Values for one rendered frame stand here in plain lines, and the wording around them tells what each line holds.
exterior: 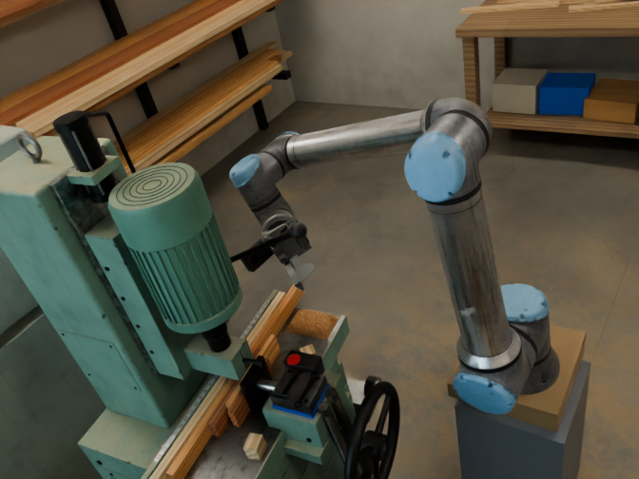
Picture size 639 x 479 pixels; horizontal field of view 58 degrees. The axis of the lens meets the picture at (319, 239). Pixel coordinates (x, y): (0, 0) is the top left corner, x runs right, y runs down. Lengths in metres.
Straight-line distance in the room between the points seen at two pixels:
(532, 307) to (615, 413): 1.02
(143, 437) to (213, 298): 0.56
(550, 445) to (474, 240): 0.73
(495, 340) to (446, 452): 1.03
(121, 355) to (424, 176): 0.79
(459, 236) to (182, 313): 0.57
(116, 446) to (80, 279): 0.53
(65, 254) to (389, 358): 1.71
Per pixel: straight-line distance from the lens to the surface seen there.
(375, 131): 1.34
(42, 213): 1.21
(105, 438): 1.68
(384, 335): 2.74
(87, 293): 1.31
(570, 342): 1.83
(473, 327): 1.34
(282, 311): 1.56
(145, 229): 1.08
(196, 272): 1.14
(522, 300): 1.56
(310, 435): 1.32
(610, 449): 2.40
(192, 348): 1.39
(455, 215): 1.15
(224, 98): 3.94
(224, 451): 1.37
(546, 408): 1.68
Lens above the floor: 1.97
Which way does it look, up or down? 35 degrees down
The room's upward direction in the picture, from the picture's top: 14 degrees counter-clockwise
